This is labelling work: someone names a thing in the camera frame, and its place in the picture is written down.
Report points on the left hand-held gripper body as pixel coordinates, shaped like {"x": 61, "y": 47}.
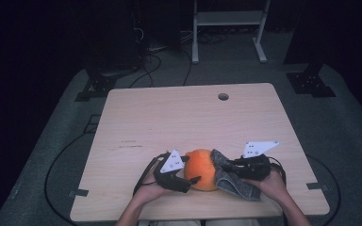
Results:
{"x": 169, "y": 180}

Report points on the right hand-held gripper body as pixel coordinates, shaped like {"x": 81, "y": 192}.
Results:
{"x": 256, "y": 168}

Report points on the orange plush toy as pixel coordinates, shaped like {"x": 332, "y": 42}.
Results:
{"x": 199, "y": 169}

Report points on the grey fluffy cloth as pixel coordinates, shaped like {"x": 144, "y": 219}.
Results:
{"x": 229, "y": 185}

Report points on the person's left hand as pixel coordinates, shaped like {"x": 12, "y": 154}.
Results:
{"x": 149, "y": 191}

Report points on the person's right hand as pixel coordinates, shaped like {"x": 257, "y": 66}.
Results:
{"x": 271, "y": 186}

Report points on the grey tape strip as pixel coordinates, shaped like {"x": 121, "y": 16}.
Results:
{"x": 316, "y": 186}
{"x": 79, "y": 192}

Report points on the black stand base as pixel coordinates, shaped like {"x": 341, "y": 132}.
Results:
{"x": 102, "y": 84}
{"x": 309, "y": 83}

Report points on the dark equipment rack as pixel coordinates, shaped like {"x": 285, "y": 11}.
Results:
{"x": 163, "y": 25}

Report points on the white metal stand frame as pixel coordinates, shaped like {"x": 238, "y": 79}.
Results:
{"x": 229, "y": 17}

